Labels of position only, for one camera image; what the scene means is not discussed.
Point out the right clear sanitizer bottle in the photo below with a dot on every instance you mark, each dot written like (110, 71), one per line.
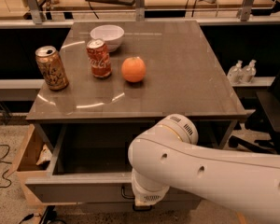
(248, 72)

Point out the gold soda can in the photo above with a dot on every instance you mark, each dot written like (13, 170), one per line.
(51, 67)

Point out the wooden side box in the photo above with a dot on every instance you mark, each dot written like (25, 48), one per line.
(24, 165)

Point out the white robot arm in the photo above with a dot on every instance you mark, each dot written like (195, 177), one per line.
(167, 156)

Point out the grey drawer cabinet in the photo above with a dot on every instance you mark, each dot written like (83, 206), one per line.
(183, 76)

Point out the black office chair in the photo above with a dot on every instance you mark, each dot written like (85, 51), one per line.
(266, 118)

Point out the orange fruit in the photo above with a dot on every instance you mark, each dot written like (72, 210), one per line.
(133, 69)

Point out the white bowl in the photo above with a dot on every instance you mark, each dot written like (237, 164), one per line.
(111, 34)

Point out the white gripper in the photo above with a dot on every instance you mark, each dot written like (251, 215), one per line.
(149, 196)

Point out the grey top drawer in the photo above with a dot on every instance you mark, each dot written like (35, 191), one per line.
(87, 167)

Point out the red cola can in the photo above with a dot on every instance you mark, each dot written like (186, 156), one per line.
(99, 58)

